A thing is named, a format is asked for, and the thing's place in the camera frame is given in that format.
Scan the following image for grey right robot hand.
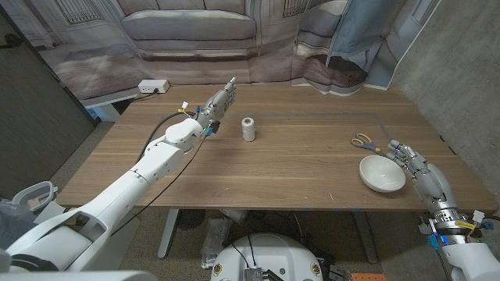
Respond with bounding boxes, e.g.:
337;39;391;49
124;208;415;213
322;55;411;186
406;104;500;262
385;139;476;237

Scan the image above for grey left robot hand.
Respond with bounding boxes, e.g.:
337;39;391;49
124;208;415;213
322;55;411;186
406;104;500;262
195;76;238;132

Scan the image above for white bowl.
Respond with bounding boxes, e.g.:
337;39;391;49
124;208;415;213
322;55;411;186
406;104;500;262
359;155;407;194

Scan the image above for white thread spool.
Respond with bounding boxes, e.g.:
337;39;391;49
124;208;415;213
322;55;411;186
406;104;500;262
241;116;256;143

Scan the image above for white power strip box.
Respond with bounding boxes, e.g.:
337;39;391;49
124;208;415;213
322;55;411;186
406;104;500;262
137;79;170;94

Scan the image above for printed sofa room backdrop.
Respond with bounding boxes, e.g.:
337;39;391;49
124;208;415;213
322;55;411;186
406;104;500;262
7;0;442;103

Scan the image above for grey metal table leg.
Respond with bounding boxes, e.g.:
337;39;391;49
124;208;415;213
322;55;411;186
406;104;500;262
351;210;379;265
157;209;180;259

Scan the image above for orange box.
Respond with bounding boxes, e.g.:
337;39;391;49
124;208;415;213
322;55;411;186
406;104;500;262
351;272;388;281

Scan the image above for white low shelf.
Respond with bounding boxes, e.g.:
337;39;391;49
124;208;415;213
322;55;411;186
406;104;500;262
81;92;140;123

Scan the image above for black round fan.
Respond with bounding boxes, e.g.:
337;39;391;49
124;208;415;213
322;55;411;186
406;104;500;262
175;209;207;231

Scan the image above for clear plastic bag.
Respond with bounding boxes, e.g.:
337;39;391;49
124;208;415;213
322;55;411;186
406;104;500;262
201;217;234;269

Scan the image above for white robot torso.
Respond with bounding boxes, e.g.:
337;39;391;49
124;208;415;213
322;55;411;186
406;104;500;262
209;233;324;281

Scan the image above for grey white rimmed container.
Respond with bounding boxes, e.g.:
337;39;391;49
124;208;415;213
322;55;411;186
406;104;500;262
10;180;59;215

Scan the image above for person's leg in jeans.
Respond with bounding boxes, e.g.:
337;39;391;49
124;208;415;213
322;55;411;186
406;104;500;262
0;212;44;251

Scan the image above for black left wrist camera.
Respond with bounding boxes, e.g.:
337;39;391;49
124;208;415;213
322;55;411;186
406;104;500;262
205;119;222;137

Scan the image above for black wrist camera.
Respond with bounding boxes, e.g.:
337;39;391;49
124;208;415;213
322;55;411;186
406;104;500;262
416;222;441;251
205;119;222;137

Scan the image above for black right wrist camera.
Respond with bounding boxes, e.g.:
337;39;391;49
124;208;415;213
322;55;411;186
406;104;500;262
416;222;441;251

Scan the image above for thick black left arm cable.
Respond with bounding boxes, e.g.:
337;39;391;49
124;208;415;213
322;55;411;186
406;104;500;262
136;111;196;163

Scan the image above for black power strip cable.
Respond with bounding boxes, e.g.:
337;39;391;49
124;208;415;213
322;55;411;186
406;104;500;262
130;88;160;103

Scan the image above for scissors with yellow grey handles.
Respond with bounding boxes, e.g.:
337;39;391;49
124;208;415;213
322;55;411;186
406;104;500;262
350;133;388;157

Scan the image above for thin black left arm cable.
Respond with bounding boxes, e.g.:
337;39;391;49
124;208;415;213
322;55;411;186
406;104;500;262
111;136;208;237

